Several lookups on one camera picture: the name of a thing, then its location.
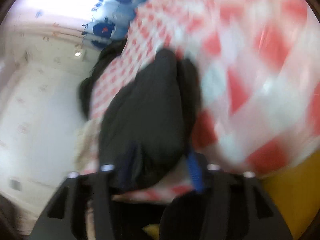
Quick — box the black puffer jacket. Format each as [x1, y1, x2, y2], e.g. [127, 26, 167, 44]
[98, 48, 201, 193]

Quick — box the cream puffer jacket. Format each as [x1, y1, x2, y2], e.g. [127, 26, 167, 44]
[74, 118, 101, 174]

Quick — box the pink checkered bed cover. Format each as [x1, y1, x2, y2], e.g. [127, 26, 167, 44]
[82, 0, 320, 203]

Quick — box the black coat at headboard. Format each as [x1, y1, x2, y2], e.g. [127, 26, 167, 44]
[77, 38, 128, 120]

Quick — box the whale print curtain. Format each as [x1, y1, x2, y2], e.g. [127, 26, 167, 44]
[81, 0, 147, 50]

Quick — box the yellow bed frame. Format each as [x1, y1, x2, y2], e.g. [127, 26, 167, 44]
[262, 151, 319, 239]

